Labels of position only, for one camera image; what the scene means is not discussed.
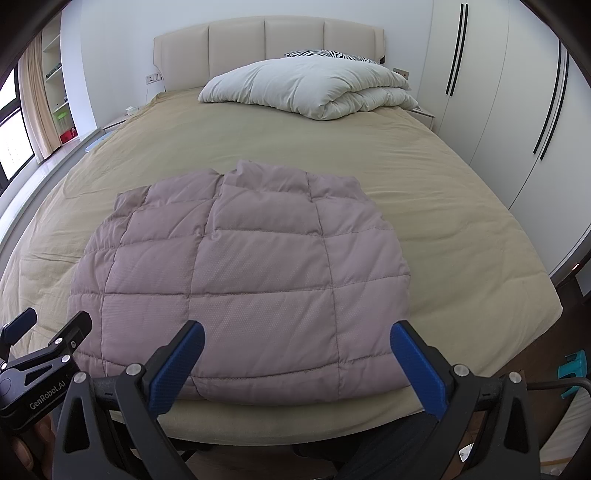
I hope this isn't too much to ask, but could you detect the black wardrobe handle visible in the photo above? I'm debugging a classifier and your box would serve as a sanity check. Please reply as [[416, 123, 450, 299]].
[[533, 41, 564, 155], [445, 4, 464, 95], [539, 46, 570, 161], [450, 4, 469, 97]]

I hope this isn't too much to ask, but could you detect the dark framed window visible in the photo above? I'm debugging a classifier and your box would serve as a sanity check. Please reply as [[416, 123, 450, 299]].
[[0, 65, 38, 195]]

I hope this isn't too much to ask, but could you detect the mauve quilted hooded jacket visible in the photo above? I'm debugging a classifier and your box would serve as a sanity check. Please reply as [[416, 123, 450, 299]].
[[67, 159, 411, 402]]

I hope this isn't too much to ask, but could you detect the person's left hand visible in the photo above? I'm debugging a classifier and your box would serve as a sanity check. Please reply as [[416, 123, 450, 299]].
[[9, 412, 58, 480]]

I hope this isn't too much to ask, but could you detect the black cable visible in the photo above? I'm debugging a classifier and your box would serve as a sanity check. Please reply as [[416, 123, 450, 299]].
[[526, 377, 589, 394]]

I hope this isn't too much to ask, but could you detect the beige upholstered bed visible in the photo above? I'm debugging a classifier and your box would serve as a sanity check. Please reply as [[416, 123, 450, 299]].
[[0, 16, 564, 457]]

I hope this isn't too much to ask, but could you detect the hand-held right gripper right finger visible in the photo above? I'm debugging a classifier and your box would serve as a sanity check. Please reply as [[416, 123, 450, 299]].
[[389, 320, 541, 480]]

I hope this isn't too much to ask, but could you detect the zebra striped pillow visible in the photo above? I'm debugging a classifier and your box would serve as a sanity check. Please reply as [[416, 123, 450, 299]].
[[284, 50, 378, 64]]

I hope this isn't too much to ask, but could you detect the grey window ledge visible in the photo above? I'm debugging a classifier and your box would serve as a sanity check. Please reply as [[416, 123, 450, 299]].
[[0, 129, 106, 241]]

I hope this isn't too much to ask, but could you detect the white nightstand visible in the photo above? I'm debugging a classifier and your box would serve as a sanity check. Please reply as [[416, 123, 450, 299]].
[[102, 114, 134, 132], [409, 107, 435, 132]]

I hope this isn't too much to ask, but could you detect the teal plastic stool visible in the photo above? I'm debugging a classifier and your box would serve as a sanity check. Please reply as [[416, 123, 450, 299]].
[[557, 351, 591, 398]]

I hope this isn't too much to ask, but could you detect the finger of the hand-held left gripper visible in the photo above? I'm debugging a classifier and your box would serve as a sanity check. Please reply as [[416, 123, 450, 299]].
[[46, 311, 93, 365], [0, 308, 38, 360]]

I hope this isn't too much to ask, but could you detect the white cloth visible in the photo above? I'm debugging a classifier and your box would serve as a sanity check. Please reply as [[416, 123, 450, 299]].
[[540, 392, 591, 467]]

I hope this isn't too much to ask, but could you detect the white open shelf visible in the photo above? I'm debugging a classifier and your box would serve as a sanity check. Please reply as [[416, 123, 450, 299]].
[[41, 14, 79, 148]]

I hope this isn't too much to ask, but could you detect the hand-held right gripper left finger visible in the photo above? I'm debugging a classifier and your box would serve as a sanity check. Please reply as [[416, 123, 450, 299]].
[[54, 320, 206, 480]]

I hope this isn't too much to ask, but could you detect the white folded duvet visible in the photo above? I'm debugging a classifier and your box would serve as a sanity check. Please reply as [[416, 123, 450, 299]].
[[198, 59, 420, 121]]

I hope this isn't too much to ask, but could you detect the beige curtain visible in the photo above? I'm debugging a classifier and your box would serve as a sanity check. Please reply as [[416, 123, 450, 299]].
[[21, 39, 58, 160]]

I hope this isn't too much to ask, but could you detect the white wardrobe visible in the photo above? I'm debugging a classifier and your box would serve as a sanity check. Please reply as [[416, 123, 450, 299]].
[[418, 0, 591, 278]]

